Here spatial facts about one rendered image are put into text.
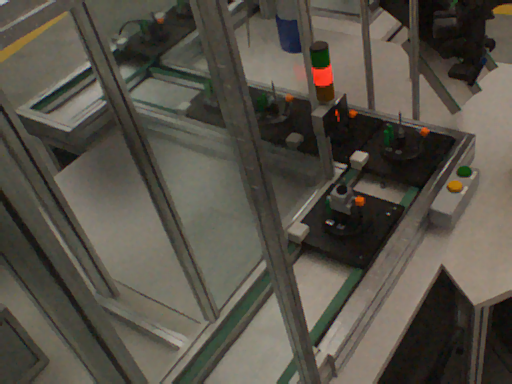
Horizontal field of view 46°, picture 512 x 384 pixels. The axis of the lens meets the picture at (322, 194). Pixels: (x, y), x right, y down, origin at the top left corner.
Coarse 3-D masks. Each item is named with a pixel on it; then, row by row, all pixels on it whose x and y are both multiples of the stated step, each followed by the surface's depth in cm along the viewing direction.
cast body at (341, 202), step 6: (336, 186) 161; (342, 186) 159; (336, 192) 159; (342, 192) 158; (348, 192) 159; (330, 198) 162; (336, 198) 159; (342, 198) 158; (348, 198) 160; (354, 198) 161; (330, 204) 162; (336, 204) 161; (342, 204) 160; (348, 204) 160; (336, 210) 163; (342, 210) 161; (348, 210) 160
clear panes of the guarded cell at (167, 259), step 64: (128, 0) 58; (192, 0) 66; (0, 64) 49; (64, 64) 54; (128, 64) 61; (192, 64) 69; (0, 128) 51; (64, 128) 56; (128, 128) 63; (192, 128) 72; (0, 192) 53; (64, 192) 58; (128, 192) 66; (192, 192) 75; (0, 256) 54; (64, 256) 61; (128, 256) 68; (192, 256) 79; (256, 256) 92; (0, 320) 56; (64, 320) 63; (128, 320) 72; (192, 320) 83; (256, 320) 98
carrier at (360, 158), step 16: (400, 112) 184; (384, 128) 196; (400, 128) 188; (368, 144) 191; (384, 144) 186; (400, 144) 183; (432, 144) 187; (448, 144) 186; (352, 160) 184; (368, 160) 185; (384, 160) 184; (400, 160) 181; (416, 160) 182; (432, 160) 181; (384, 176) 181; (400, 176) 178; (416, 176) 177
